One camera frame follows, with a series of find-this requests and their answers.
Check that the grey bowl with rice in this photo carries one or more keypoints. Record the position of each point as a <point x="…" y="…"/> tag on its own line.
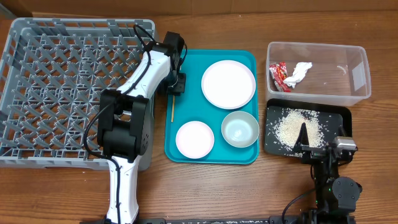
<point x="240" y="129"/>

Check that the small white bowl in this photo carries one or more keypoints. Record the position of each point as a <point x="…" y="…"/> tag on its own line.
<point x="194" y="139"/>

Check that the clear plastic waste bin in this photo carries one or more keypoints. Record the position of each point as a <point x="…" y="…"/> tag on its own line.
<point x="339" y="75"/>

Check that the teal serving tray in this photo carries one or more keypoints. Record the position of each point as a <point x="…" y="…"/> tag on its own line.
<point x="193" y="106"/>

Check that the black waste tray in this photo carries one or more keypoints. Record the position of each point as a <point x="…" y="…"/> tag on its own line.
<point x="335" y="121"/>

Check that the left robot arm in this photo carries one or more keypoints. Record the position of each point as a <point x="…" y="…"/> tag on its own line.
<point x="121" y="132"/>

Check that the large white plate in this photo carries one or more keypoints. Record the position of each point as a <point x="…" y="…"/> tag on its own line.
<point x="228" y="84"/>

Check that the grey dishwasher rack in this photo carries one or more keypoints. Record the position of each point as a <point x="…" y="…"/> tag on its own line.
<point x="52" y="74"/>

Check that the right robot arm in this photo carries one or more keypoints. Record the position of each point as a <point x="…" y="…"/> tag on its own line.
<point x="335" y="196"/>

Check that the red snack wrapper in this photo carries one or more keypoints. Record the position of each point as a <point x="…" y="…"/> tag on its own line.
<point x="278" y="72"/>

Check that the wooden chopstick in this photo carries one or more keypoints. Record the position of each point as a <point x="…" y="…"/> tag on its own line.
<point x="173" y="108"/>

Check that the spilled rice pile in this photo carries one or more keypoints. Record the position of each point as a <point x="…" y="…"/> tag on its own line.
<point x="285" y="130"/>

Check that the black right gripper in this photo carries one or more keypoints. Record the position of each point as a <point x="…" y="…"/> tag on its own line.
<point x="312" y="153"/>

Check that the white napkin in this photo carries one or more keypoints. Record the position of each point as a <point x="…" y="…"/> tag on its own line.
<point x="298" y="74"/>

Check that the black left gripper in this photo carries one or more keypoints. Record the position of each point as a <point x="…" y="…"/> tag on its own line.
<point x="181" y="88"/>

